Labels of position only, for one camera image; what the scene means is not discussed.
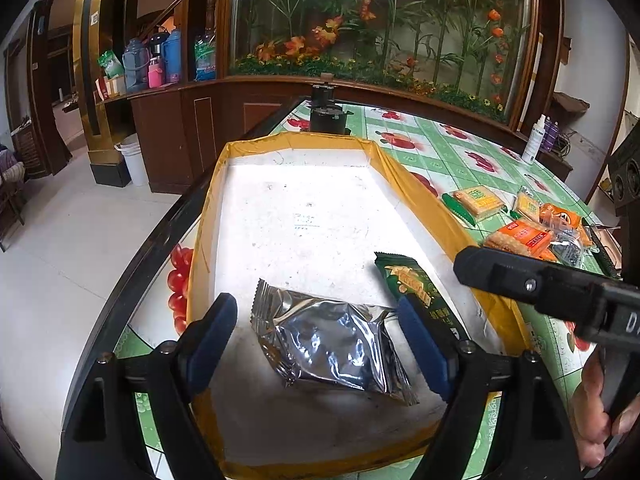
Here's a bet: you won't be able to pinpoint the blue-green plastic bag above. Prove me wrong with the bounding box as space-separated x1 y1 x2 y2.
194 32 217 81

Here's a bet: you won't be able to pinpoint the yellow cardboard box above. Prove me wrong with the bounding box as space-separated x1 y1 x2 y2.
187 132 538 478

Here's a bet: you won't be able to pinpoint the gold framed pillar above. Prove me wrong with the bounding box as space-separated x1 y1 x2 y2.
72 0 132 188

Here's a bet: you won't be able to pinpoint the green plastic bag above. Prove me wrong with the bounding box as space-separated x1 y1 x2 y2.
97 50 125 79

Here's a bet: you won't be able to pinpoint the clear packet with dark contents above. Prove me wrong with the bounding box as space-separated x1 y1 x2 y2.
547 230 586 266

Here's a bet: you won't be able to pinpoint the green fruit-print tablecloth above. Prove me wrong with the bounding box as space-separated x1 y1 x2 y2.
112 100 621 480

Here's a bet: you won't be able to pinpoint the black round tin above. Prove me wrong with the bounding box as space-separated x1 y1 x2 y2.
307 104 355 136

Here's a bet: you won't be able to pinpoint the red and white boxes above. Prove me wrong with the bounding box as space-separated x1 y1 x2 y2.
94 76 126 101

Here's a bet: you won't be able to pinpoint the orange label cracker pack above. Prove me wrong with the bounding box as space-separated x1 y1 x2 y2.
482 220 553 261

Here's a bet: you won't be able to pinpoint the blue thermos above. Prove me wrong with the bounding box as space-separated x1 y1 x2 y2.
162 29 182 83

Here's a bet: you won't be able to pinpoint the black speaker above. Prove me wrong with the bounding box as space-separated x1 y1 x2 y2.
602 125 640 217

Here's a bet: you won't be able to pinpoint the white spray bottle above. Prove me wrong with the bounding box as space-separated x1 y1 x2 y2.
521 115 548 165

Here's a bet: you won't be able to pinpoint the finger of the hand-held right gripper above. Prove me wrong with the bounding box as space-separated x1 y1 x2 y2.
453 245 610 325

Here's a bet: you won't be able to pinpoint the green label cracker pack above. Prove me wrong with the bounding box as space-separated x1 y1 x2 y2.
452 186 506 221
515 186 543 223

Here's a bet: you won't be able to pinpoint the person's right hand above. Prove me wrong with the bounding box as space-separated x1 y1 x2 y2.
571 346 640 470

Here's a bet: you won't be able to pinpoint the glass flower display cabinet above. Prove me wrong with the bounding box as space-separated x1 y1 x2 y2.
227 0 538 123

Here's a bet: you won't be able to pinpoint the wooden wall shelf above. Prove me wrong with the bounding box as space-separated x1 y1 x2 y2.
552 91 591 117

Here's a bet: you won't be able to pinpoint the white bucket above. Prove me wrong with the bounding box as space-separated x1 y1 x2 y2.
115 134 149 187

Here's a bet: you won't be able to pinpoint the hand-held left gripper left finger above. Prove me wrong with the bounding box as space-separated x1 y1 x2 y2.
56 292 240 480

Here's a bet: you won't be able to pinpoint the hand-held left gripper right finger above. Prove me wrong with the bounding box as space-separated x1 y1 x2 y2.
396 294 585 480

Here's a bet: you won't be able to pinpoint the bright green snack packet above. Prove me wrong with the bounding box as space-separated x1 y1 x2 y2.
441 192 476 227

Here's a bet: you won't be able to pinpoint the silver foil snack packet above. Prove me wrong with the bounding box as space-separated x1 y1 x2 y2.
249 279 420 407

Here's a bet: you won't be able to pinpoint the grey-blue jug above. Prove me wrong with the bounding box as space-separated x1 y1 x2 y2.
122 39 150 93

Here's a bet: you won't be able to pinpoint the brown wooden sideboard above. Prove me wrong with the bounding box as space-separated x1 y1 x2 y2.
131 76 311 195

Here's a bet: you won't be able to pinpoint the dark green snack packet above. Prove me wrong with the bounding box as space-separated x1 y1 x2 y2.
374 251 473 361

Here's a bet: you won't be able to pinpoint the orange pouch snack packet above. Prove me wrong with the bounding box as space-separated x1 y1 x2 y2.
540 203 583 231

